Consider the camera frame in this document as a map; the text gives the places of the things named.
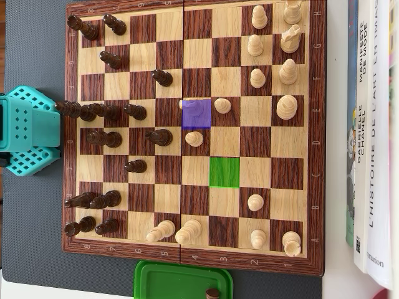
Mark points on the dark king chess piece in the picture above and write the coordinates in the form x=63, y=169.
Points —
x=70, y=108

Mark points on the white book with coloured marks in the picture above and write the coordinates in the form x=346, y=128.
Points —
x=395, y=124

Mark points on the dark rook chess piece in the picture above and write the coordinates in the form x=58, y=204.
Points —
x=82, y=26
x=79, y=226

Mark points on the light bishop chess piece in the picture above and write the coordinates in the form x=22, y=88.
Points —
x=288, y=71
x=160, y=231

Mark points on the white art history book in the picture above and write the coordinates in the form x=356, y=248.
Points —
x=378, y=155

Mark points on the brown round chess piece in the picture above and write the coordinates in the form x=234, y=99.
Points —
x=212, y=293

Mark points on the pink object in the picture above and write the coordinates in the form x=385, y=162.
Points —
x=388, y=294

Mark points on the light knight chess piece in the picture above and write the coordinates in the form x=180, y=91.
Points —
x=194, y=109
x=290, y=39

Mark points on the dark pawn chess piece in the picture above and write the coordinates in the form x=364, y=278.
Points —
x=107, y=226
x=110, y=59
x=135, y=166
x=162, y=77
x=135, y=112
x=114, y=24

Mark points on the teal perforated robot base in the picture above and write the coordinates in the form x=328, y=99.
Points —
x=31, y=159

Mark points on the white Gabrielle Chanel book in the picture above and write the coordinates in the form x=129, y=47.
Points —
x=361, y=187

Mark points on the light pawn chess piece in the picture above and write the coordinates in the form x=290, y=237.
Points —
x=259, y=17
x=194, y=138
x=258, y=239
x=255, y=202
x=223, y=106
x=257, y=78
x=255, y=45

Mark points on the light rook chess piece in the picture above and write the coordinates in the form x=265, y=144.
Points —
x=293, y=12
x=292, y=243

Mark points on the green plastic lid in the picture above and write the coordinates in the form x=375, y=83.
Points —
x=174, y=280

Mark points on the illustrated cover book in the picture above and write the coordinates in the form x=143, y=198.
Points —
x=350, y=155

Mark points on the wooden chess board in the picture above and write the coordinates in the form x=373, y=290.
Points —
x=224, y=227

